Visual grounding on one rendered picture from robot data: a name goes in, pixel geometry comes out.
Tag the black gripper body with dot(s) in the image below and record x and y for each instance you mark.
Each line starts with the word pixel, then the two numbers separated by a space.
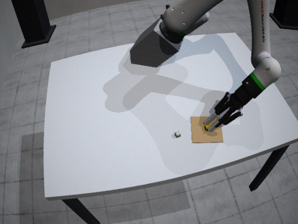
pixel 242 97

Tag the tan flat mat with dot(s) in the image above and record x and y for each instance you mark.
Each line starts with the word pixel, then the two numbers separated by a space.
pixel 200 135

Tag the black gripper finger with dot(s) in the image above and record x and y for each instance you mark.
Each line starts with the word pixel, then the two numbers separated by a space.
pixel 227 118
pixel 220 107

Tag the yellow die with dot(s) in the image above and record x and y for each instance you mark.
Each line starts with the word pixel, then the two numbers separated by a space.
pixel 207 127

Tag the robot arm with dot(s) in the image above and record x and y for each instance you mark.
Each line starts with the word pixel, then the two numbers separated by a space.
pixel 182 16

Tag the white die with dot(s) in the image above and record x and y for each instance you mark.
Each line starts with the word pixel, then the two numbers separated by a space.
pixel 177 134

